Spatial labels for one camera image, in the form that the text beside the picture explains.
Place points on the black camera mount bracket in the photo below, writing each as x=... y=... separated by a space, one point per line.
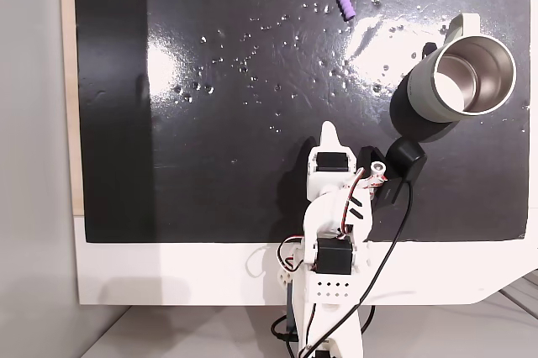
x=388 y=196

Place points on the black oval camera box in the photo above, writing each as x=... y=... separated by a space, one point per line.
x=407 y=156

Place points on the black table mat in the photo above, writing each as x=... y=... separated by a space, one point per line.
x=218 y=131

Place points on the purple pen grip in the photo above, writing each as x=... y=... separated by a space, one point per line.
x=345 y=5

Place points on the pale green steel mug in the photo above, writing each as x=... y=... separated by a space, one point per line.
x=420 y=93

